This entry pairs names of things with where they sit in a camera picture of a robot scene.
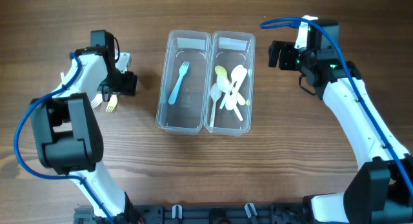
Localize light blue plastic fork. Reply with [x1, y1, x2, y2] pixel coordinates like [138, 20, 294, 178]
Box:
[168, 61, 190, 105]

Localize white wide-handle spoon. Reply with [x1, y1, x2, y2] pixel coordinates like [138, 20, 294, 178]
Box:
[224, 65, 247, 110]

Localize white plastic spoon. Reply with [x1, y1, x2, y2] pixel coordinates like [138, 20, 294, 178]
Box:
[217, 76, 243, 121]
[216, 65, 247, 109]

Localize white slim spoon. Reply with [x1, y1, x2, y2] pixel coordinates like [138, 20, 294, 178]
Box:
[210, 83, 222, 127]

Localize yellow plastic spoon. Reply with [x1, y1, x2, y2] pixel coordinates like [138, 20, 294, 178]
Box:
[214, 65, 246, 106]

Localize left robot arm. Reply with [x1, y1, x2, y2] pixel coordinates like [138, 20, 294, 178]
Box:
[14, 30, 141, 223]

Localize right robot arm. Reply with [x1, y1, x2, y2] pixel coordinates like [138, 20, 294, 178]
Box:
[261, 17, 412, 223]

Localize clear plastic container left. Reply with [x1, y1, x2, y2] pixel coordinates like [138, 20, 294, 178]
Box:
[156, 30, 211, 135]

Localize clear plastic container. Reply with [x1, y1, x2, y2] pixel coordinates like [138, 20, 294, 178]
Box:
[203, 31, 256, 136]
[156, 30, 211, 135]

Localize clear plastic container right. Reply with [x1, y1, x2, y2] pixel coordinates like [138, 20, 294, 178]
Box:
[203, 31, 256, 136]

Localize yellow plastic fork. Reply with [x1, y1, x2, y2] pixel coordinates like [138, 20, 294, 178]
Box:
[106, 95, 118, 113]

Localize white fork angled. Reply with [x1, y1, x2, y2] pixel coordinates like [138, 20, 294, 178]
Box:
[90, 94, 103, 108]

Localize white fork far left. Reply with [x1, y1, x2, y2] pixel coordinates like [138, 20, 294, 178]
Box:
[60, 72, 65, 82]

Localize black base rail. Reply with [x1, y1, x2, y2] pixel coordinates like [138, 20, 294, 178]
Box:
[112, 203, 318, 224]

